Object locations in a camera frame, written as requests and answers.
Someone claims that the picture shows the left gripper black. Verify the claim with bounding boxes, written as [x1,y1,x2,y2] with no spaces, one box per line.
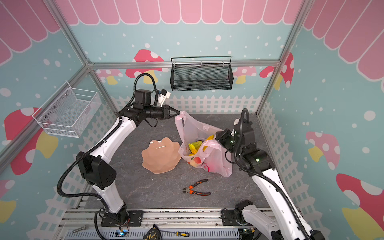
[144,104,181,120]

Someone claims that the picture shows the pink plastic bag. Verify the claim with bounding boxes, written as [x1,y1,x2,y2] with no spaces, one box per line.
[175,111,233,178]

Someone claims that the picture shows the yellow banana bunch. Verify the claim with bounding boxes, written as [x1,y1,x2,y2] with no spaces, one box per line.
[188,135,214,156]

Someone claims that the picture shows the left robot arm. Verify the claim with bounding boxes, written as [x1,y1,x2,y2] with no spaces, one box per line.
[57,73,180,215]

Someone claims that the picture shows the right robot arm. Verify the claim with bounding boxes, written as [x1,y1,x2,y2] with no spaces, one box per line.
[216,108,325,240]

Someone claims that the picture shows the pink fruit plate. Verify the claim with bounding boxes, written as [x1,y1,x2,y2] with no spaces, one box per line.
[142,137,182,174]

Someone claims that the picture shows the yellow black screwdriver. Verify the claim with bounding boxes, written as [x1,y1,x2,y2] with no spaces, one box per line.
[163,231,190,238]

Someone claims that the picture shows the black tape measure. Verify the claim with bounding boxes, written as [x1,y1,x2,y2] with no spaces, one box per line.
[143,224,163,240]

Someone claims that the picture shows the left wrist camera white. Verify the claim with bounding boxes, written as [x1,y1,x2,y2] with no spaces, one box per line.
[157,89,171,107]

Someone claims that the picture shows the black mesh wall basket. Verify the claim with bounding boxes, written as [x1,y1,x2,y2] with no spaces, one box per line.
[170,56,234,92]

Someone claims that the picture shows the orange handled pliers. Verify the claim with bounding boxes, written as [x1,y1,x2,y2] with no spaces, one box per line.
[182,178,212,197]

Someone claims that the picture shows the white wire wall basket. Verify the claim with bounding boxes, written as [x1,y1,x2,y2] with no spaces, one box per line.
[33,82,102,138]

